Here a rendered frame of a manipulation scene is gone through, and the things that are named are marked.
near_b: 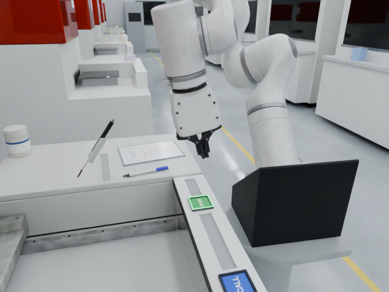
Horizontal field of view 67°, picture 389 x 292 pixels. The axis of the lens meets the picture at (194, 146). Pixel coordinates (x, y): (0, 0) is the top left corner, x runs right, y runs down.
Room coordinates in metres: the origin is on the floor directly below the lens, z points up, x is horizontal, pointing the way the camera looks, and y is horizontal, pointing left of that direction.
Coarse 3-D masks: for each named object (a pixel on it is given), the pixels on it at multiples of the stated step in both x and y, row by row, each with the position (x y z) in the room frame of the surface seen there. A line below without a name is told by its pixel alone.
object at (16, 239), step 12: (24, 228) 0.64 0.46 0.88; (0, 240) 0.59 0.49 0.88; (12, 240) 0.59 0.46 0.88; (24, 240) 0.62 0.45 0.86; (0, 252) 0.55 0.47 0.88; (12, 252) 0.55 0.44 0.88; (0, 264) 0.51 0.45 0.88; (12, 264) 0.52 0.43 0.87; (0, 276) 0.48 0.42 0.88; (0, 288) 0.45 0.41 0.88
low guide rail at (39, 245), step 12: (108, 228) 0.67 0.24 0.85; (120, 228) 0.67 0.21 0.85; (132, 228) 0.67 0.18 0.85; (144, 228) 0.68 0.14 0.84; (156, 228) 0.69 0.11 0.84; (168, 228) 0.69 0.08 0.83; (36, 240) 0.62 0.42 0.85; (48, 240) 0.62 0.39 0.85; (60, 240) 0.63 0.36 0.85; (72, 240) 0.63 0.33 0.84; (84, 240) 0.64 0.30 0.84; (96, 240) 0.65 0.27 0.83; (108, 240) 0.65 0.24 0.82; (24, 252) 0.60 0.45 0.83; (36, 252) 0.61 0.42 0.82
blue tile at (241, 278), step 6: (228, 276) 0.40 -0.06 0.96; (234, 276) 0.40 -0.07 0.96; (240, 276) 0.40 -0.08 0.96; (246, 276) 0.40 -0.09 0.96; (228, 282) 0.39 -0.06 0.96; (234, 282) 0.39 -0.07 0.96; (240, 282) 0.39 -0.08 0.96; (246, 282) 0.39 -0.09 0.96; (228, 288) 0.37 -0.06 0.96; (234, 288) 0.37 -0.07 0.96; (240, 288) 0.37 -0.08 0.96; (246, 288) 0.37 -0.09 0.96
